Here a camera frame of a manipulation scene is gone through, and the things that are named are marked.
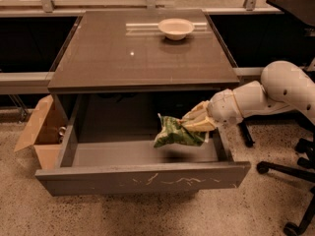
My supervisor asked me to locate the white paper bowl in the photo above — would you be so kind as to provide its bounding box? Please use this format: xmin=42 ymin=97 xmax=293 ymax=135
xmin=157 ymin=19 xmax=195 ymax=40

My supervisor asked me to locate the black office chair base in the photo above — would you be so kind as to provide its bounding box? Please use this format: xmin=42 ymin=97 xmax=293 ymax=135
xmin=256 ymin=115 xmax=315 ymax=236

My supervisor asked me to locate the green jalapeno chip bag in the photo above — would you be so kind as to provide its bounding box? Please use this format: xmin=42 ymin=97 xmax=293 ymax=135
xmin=154 ymin=114 xmax=209 ymax=148

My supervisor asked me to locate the brown cardboard box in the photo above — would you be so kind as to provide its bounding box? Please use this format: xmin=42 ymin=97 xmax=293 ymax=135
xmin=14 ymin=95 xmax=67 ymax=170

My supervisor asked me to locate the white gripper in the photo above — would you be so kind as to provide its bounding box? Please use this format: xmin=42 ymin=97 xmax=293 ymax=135
xmin=182 ymin=89 xmax=243 ymax=132

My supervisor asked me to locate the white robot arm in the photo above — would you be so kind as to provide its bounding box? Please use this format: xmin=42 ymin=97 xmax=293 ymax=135
xmin=181 ymin=61 xmax=315 ymax=132

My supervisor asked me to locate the open grey top drawer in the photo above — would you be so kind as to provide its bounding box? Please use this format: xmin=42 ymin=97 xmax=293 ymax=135
xmin=35 ymin=93 xmax=250 ymax=196

